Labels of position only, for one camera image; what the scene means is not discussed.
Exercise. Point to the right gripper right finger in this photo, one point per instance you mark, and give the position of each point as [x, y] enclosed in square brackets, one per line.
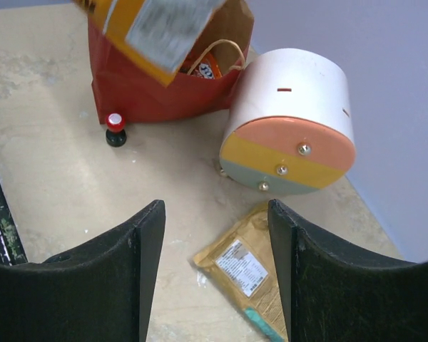
[334, 290]

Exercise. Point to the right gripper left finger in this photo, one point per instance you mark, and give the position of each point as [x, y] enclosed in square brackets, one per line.
[101, 290]

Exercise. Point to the tan paper snack bag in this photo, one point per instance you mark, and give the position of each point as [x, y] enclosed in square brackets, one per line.
[241, 264]

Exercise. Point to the red brown paper bag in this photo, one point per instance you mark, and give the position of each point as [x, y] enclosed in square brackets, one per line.
[119, 86]

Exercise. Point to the orange white snack bag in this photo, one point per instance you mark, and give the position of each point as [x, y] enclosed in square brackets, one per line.
[208, 67]

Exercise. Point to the small dark sauce bottle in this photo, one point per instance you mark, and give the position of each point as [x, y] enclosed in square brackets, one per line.
[115, 130]

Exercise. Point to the round white drawer cabinet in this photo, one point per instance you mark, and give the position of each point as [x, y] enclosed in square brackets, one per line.
[289, 130]

